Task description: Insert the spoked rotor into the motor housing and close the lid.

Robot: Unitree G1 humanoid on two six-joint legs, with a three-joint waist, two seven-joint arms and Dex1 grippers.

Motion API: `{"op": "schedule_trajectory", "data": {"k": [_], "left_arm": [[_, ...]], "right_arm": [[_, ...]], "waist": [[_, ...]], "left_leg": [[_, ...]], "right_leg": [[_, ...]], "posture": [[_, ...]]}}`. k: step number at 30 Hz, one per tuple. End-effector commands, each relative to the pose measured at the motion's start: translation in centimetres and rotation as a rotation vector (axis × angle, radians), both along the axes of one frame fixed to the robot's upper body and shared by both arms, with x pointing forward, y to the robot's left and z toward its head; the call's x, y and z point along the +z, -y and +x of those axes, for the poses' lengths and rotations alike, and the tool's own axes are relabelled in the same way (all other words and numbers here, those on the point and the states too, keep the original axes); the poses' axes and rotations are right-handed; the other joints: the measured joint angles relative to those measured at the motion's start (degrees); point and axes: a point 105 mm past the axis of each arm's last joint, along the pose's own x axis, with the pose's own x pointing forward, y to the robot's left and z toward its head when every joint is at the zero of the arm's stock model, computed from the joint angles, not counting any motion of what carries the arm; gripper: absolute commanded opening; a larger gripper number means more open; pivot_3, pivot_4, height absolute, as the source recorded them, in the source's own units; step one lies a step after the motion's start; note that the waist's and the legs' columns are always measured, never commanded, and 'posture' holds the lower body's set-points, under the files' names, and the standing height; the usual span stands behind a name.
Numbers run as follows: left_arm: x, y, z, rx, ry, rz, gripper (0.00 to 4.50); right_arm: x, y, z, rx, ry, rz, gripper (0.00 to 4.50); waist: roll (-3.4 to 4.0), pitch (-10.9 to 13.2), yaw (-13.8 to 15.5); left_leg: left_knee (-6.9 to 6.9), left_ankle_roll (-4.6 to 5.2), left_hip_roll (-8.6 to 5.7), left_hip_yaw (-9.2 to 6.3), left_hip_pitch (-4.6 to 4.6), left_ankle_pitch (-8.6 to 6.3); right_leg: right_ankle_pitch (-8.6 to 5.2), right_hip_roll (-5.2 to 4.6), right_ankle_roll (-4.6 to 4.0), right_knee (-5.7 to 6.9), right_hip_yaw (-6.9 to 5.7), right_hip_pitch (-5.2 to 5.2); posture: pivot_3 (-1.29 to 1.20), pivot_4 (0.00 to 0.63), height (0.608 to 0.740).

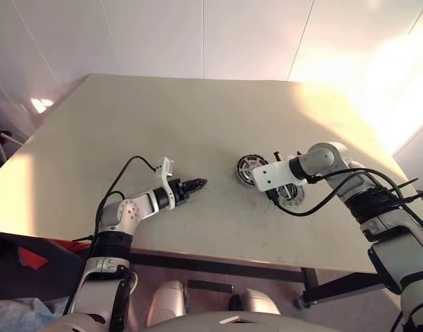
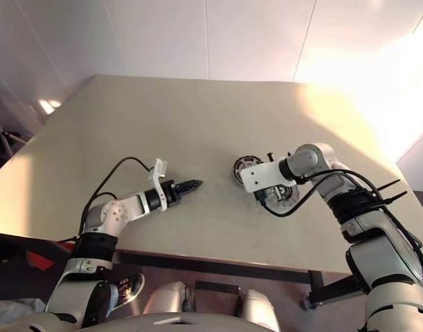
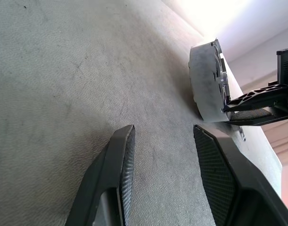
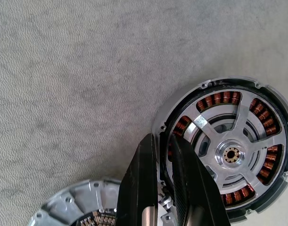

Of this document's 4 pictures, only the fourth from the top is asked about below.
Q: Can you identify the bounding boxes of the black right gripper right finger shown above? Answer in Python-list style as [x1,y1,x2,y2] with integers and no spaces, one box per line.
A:
[169,135,232,226]

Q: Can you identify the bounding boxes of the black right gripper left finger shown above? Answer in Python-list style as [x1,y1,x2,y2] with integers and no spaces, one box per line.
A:
[115,133,159,226]

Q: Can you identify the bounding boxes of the grey round cap plate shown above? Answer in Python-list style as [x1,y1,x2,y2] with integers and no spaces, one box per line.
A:
[28,178,122,226]

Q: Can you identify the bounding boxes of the black spoked rotor disc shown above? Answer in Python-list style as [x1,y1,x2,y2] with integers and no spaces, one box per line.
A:
[167,90,288,210]

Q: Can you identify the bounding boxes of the silver stator with copper coils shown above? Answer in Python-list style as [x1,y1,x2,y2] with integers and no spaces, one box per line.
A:
[152,75,288,223]

